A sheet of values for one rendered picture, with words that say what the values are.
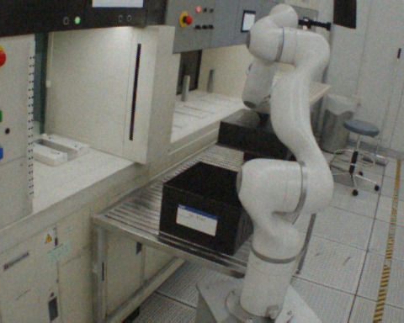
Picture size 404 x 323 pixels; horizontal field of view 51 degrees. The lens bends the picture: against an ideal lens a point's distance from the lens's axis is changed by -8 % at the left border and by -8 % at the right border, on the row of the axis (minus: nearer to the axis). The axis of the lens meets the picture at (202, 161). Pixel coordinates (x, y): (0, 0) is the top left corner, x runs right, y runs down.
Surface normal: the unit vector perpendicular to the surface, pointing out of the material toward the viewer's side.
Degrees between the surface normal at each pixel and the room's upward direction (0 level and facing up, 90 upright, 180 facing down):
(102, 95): 90
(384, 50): 90
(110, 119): 90
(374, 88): 90
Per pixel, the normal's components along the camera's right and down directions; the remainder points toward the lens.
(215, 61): -0.43, 0.27
